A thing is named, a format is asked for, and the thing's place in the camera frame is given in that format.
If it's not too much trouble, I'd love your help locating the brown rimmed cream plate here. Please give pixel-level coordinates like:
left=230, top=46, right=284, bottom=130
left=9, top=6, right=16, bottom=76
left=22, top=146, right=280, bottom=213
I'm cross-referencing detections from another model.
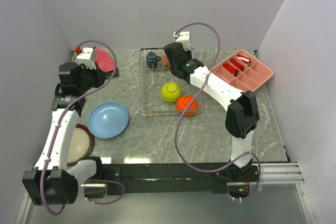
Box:
left=67, top=124, right=94, bottom=166

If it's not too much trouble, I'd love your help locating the aluminium rail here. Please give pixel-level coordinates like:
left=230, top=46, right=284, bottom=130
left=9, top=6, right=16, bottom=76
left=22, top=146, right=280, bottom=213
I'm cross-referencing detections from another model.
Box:
left=225, top=163, right=305, bottom=188

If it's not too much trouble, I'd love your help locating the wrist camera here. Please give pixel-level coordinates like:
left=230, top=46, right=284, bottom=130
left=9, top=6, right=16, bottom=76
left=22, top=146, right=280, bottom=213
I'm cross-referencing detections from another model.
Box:
left=173, top=31, right=191, bottom=51
left=75, top=47, right=97, bottom=70

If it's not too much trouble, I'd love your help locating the red white item in tray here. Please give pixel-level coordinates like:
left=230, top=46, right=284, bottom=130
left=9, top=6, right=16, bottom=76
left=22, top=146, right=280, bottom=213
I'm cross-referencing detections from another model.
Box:
left=236, top=55, right=251, bottom=66

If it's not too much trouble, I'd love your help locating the black base beam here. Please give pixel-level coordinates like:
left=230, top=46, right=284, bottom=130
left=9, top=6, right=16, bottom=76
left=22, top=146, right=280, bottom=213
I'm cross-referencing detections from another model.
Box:
left=92, top=163, right=259, bottom=194

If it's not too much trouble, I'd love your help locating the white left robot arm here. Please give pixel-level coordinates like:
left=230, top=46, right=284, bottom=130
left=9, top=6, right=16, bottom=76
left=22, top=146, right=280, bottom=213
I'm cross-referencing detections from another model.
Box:
left=22, top=60, right=107, bottom=206

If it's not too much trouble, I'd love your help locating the yellow-green bowl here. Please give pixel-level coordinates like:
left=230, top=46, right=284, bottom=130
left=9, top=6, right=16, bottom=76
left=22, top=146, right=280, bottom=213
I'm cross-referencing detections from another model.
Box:
left=161, top=82, right=182, bottom=103

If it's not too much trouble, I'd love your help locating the pink cloth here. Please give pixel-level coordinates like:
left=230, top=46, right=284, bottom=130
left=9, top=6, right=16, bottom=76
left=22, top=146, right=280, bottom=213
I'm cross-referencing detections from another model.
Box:
left=94, top=47, right=116, bottom=72

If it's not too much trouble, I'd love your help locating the blue plate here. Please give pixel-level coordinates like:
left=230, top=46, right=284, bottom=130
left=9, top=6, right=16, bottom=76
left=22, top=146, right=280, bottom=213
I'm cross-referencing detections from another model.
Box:
left=87, top=101, right=129, bottom=139

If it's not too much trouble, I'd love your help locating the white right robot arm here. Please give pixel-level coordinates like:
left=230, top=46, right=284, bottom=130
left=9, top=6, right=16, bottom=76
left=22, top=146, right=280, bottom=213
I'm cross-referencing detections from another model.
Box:
left=163, top=42, right=260, bottom=181

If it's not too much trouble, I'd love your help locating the pink mug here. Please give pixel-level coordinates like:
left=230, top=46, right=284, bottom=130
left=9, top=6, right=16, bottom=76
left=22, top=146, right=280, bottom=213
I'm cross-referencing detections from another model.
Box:
left=161, top=54, right=170, bottom=69

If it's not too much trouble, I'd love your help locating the dark blue mug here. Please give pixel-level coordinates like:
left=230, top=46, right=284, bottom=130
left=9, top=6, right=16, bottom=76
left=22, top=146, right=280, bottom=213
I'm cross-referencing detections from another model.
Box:
left=146, top=51, right=161, bottom=69

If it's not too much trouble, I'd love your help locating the wire dish rack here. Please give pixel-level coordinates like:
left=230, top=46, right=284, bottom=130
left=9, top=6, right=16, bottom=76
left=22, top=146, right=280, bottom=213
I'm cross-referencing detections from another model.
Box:
left=139, top=48, right=199, bottom=116

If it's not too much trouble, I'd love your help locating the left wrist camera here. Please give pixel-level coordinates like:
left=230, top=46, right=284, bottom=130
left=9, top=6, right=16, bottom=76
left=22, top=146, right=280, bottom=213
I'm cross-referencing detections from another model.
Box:
left=75, top=47, right=97, bottom=70

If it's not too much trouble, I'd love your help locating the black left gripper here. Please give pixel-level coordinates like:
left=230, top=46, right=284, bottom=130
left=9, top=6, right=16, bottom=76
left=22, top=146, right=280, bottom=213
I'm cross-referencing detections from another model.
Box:
left=77, top=61, right=108, bottom=93

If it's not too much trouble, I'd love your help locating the pink compartment tray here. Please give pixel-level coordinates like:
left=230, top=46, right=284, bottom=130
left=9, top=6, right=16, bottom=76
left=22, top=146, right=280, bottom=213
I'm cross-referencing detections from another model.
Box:
left=211, top=49, right=274, bottom=92

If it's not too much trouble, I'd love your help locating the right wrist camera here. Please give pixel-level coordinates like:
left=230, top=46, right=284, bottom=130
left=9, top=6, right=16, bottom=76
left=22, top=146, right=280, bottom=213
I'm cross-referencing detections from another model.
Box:
left=173, top=31, right=191, bottom=51

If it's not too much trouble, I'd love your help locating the orange bowl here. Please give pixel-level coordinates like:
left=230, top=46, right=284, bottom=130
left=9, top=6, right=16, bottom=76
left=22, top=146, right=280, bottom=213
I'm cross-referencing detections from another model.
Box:
left=176, top=95, right=199, bottom=118

